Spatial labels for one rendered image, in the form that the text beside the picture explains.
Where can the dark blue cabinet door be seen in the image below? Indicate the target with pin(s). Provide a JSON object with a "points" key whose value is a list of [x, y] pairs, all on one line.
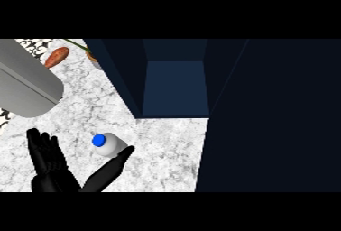
{"points": [[274, 120]]}

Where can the orange sweet potato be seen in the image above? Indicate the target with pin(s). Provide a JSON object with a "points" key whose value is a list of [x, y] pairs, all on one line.
{"points": [[56, 57]]}

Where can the orange thing with green stem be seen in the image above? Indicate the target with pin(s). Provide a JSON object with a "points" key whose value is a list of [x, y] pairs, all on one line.
{"points": [[91, 57]]}

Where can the white bottle with blue cap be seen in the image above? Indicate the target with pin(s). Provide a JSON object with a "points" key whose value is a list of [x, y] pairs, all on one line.
{"points": [[110, 145]]}

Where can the dark blue open cabinet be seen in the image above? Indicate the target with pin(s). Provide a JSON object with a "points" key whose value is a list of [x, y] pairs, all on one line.
{"points": [[174, 87]]}

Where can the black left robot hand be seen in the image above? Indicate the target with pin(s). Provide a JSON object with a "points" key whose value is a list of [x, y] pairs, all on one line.
{"points": [[53, 177]]}

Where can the grey rounded appliance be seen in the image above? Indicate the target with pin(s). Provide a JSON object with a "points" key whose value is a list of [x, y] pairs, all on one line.
{"points": [[23, 84]]}

